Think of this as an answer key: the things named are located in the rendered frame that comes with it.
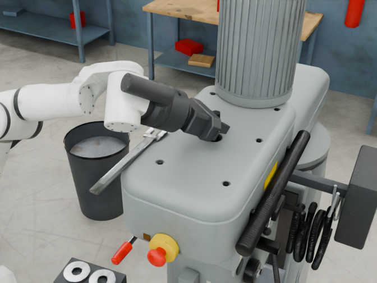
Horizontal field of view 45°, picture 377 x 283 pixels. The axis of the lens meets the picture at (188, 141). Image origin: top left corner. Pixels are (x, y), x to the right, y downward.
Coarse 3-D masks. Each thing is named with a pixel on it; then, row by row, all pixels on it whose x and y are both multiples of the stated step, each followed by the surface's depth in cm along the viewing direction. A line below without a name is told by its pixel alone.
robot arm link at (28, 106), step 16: (0, 96) 87; (16, 96) 86; (32, 96) 85; (48, 96) 84; (64, 96) 83; (16, 112) 87; (32, 112) 86; (48, 112) 85; (64, 112) 85; (16, 128) 87; (32, 128) 92
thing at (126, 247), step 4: (132, 236) 100; (128, 240) 99; (132, 240) 99; (124, 244) 97; (128, 244) 97; (120, 248) 96; (124, 248) 96; (128, 248) 97; (116, 252) 96; (120, 252) 95; (124, 252) 96; (128, 252) 97; (116, 256) 94; (120, 256) 95; (124, 256) 95; (112, 260) 94; (116, 260) 94; (120, 260) 94; (116, 264) 95
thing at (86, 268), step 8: (72, 264) 159; (80, 264) 159; (88, 264) 160; (64, 272) 156; (72, 272) 157; (80, 272) 157; (88, 272) 156; (96, 272) 156; (104, 272) 156; (112, 272) 156; (56, 280) 154; (64, 280) 154; (72, 280) 153; (80, 280) 153; (88, 280) 155; (96, 280) 153; (104, 280) 155; (112, 280) 153; (120, 280) 155
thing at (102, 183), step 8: (152, 128) 101; (144, 136) 98; (152, 136) 98; (160, 136) 98; (144, 144) 95; (136, 152) 93; (128, 160) 91; (112, 168) 88; (120, 168) 88; (104, 176) 86; (112, 176) 86; (96, 184) 84; (104, 184) 84; (96, 192) 83
